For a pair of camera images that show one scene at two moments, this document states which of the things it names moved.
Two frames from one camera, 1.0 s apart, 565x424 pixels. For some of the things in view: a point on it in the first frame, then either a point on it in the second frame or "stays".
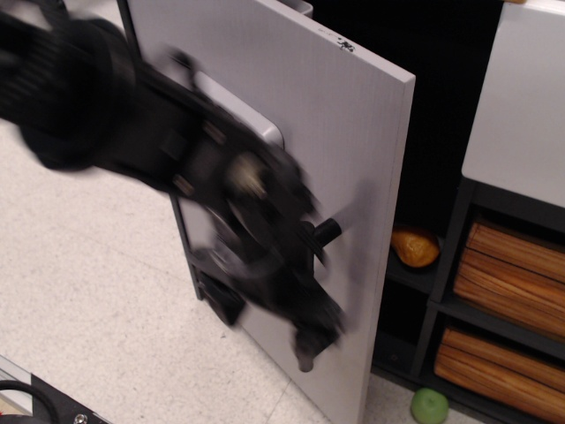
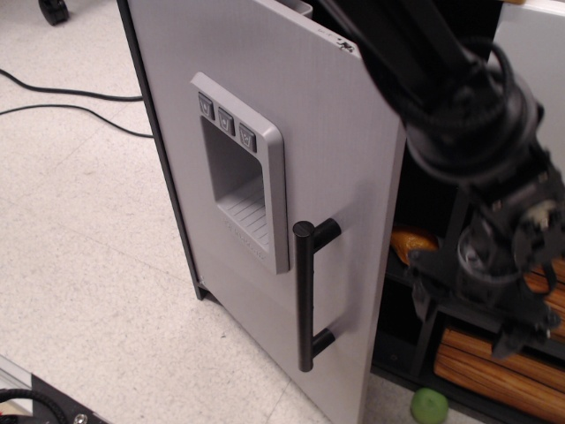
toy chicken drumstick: [414, 250] stays
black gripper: [274, 265] to [497, 273]
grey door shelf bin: [301, 6] stays
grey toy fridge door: [348, 117] stays
